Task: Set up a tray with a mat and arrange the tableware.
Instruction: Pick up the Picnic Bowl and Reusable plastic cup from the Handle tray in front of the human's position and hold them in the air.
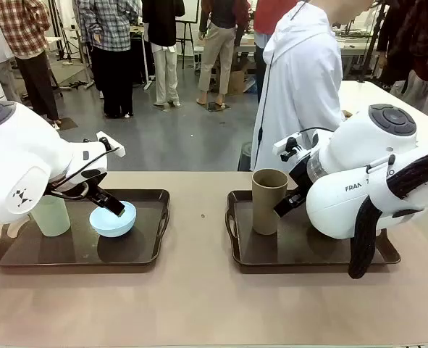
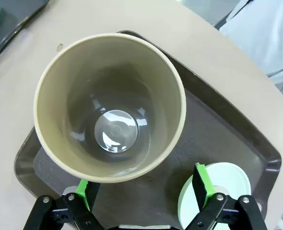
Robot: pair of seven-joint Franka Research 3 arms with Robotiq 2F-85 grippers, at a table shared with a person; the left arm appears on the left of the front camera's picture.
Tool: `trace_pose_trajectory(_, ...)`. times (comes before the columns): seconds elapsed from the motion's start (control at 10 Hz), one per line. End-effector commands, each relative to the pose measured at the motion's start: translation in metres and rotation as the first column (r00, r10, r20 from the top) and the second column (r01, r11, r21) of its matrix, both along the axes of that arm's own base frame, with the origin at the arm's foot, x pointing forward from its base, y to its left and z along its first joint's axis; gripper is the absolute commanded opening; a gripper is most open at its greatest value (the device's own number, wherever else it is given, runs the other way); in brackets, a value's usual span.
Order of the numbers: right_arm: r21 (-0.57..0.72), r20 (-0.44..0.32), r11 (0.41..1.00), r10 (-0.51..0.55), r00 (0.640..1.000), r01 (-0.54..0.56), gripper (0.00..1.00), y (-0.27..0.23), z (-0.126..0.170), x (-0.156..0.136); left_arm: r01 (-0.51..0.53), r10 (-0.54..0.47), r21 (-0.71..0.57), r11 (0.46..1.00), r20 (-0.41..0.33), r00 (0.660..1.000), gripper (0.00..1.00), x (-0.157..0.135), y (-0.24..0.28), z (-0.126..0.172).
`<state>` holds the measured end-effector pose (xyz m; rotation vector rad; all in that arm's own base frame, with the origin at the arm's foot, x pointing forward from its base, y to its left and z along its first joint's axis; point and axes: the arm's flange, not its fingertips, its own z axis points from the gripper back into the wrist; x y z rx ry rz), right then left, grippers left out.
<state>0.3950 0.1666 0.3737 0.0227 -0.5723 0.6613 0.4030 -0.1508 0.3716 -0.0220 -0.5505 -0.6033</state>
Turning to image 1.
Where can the dark brown tray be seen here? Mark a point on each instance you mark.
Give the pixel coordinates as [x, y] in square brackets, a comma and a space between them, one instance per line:
[289, 250]
[72, 250]

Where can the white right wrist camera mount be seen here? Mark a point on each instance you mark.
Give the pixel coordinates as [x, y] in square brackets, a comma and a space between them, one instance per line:
[295, 143]

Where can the person in white trousers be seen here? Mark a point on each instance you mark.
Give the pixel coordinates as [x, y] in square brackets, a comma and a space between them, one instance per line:
[164, 54]

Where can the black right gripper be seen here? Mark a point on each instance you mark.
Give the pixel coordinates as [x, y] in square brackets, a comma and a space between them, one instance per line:
[302, 177]

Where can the cardboard box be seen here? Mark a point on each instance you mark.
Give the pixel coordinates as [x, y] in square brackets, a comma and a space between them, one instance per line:
[235, 79]

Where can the person in red plaid shirt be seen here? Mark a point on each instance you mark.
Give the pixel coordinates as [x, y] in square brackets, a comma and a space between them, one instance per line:
[29, 43]

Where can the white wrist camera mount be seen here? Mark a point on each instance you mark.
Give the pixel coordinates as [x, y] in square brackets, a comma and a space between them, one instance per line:
[295, 143]
[110, 145]

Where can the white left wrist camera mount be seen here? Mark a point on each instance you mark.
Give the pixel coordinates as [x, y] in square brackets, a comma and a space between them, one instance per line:
[110, 145]

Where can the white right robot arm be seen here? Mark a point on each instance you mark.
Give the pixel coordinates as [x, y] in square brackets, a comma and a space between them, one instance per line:
[365, 152]

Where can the person in white coat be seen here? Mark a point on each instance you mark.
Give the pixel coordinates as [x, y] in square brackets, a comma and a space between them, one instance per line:
[300, 79]

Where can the black tripod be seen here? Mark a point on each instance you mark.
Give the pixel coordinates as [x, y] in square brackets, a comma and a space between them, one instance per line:
[70, 47]

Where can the person bare hand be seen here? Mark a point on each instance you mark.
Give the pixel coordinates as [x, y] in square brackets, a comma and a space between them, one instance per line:
[348, 114]

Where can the person in khaki trousers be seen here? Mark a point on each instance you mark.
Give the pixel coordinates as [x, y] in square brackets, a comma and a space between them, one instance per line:
[217, 47]

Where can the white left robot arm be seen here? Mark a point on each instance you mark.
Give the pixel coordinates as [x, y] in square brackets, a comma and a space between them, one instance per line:
[21, 163]

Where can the white table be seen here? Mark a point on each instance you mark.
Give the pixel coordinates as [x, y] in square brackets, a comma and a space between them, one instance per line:
[373, 98]

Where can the light blue bowl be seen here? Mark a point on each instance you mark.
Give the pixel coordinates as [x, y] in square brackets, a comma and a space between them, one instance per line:
[112, 224]

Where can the light green cup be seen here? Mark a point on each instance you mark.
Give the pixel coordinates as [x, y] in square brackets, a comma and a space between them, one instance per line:
[52, 217]

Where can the brown cup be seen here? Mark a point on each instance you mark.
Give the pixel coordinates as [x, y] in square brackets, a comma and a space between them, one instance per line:
[268, 206]

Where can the black easel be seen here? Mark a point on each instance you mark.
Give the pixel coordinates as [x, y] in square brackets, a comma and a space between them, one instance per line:
[189, 40]

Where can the person in red vest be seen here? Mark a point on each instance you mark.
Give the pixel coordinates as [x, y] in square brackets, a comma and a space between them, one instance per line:
[268, 18]

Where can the person in blue plaid shirt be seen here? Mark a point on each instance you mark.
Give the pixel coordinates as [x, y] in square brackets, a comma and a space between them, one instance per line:
[108, 47]

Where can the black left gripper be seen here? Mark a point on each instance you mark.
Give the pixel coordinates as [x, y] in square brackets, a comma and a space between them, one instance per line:
[79, 183]

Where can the person in dark clothes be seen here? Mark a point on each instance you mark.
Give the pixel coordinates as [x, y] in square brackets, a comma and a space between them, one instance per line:
[413, 43]

